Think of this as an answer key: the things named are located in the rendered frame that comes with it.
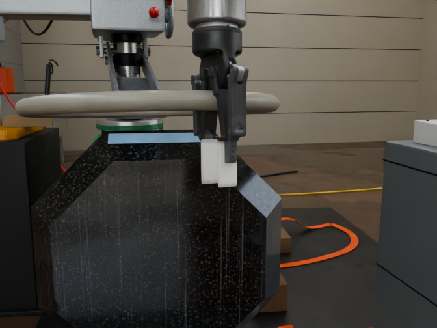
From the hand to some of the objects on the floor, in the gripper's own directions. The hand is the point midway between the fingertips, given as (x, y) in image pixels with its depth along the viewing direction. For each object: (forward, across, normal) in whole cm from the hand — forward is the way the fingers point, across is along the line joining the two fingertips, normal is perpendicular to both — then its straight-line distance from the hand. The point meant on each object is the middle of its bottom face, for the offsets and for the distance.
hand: (218, 163), depth 70 cm
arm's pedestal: (+80, +17, -96) cm, 126 cm away
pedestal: (+70, +183, +22) cm, 197 cm away
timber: (+71, +104, -85) cm, 152 cm away
